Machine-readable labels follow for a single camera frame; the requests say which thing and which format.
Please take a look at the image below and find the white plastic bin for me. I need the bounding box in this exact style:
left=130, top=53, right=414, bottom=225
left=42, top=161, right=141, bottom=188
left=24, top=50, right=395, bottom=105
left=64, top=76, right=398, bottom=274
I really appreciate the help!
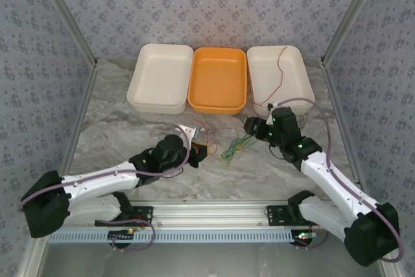
left=246, top=45, right=316, bottom=117
left=125, top=43, right=193, bottom=115

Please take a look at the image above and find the grey metal base panel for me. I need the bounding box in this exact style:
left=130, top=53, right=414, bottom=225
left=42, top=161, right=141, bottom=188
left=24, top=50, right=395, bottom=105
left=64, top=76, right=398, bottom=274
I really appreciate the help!
left=38, top=243, right=388, bottom=277

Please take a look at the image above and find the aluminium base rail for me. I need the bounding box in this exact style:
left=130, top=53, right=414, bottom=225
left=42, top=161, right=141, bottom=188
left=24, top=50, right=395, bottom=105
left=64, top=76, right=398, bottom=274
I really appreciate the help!
left=64, top=200, right=357, bottom=228

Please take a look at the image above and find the aluminium frame post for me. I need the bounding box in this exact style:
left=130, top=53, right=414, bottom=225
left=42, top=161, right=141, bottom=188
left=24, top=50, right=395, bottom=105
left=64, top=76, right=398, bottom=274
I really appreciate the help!
left=32, top=0, right=99, bottom=67
left=320, top=0, right=387, bottom=67

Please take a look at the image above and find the small controller board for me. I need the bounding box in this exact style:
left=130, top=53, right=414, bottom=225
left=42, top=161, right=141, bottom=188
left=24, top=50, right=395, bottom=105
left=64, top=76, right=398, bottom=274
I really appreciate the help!
left=108, top=228, right=136, bottom=241
left=293, top=230, right=318, bottom=243

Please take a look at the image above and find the thin teal green wire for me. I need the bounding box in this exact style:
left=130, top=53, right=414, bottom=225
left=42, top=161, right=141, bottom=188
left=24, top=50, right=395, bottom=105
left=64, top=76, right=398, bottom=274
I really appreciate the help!
left=222, top=137, right=257, bottom=164

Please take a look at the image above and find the orange plastic bin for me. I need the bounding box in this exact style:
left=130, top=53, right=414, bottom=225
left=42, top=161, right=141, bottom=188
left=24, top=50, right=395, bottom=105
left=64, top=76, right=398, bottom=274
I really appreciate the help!
left=187, top=46, right=247, bottom=115

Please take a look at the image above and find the grey slotted cable duct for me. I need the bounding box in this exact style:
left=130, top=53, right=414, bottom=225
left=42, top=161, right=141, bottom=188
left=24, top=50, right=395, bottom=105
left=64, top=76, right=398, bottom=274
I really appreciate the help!
left=48, top=228, right=294, bottom=244

